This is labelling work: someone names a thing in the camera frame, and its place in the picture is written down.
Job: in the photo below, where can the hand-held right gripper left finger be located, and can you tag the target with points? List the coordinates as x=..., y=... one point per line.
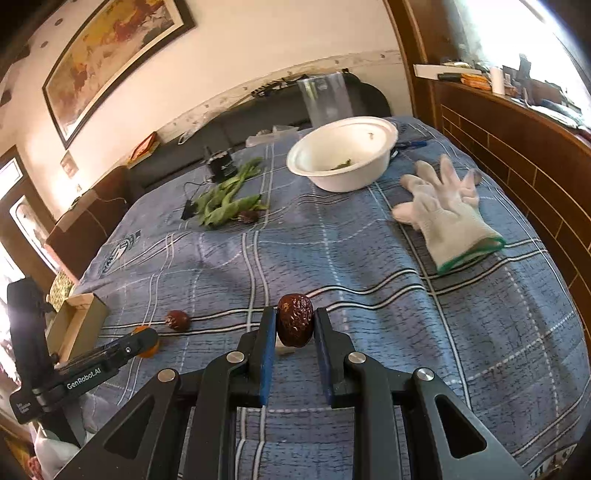
x=267, y=360

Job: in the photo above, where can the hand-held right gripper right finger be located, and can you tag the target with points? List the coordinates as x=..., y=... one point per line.
x=324, y=364

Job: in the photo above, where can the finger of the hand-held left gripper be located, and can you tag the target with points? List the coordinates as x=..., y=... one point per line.
x=129, y=346

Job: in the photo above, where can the large orange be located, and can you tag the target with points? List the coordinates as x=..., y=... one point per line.
x=148, y=354

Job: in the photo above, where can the cardboard box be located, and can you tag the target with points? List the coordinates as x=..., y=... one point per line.
x=87, y=323

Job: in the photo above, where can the wrinkled dark red date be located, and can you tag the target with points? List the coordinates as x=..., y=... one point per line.
x=295, y=318

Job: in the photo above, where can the smooth red date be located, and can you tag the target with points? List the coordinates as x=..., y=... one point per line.
x=178, y=320

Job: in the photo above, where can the patterned cushion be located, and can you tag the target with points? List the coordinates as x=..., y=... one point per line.
x=61, y=290

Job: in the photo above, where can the white plastic bag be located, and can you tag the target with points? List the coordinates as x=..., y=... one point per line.
x=55, y=454

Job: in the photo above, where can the brown chair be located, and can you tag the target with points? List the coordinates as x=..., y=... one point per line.
x=92, y=221

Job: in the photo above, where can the small dark date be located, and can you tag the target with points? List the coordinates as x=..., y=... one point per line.
x=247, y=217

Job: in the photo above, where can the black power adapter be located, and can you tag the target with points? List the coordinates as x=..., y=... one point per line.
x=188, y=210

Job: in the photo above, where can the green vegetable leaves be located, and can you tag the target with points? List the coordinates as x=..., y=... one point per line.
x=226, y=203

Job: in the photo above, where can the white bowl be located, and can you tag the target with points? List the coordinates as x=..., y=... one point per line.
x=344, y=175

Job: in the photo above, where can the dark sofa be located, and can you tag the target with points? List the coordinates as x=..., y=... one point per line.
x=175, y=161

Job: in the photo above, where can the white knit glove green cuff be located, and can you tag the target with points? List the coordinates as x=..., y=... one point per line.
x=450, y=221

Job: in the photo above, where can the red framed book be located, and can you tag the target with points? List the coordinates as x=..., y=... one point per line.
x=143, y=148

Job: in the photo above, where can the black cylindrical device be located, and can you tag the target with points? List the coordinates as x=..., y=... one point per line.
x=220, y=167

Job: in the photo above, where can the blue pen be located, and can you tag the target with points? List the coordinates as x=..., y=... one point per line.
x=411, y=144

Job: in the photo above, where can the clear plastic container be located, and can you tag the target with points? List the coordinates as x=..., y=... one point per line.
x=325, y=99

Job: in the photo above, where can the black rack on sofa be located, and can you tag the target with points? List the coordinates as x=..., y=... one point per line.
x=274, y=86

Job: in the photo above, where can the brown wooden side panel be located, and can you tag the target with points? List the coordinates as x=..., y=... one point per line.
x=508, y=138

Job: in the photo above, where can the small wall picture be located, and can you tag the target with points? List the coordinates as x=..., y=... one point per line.
x=69, y=165

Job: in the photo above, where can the framed wall painting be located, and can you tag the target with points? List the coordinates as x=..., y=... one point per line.
x=115, y=60

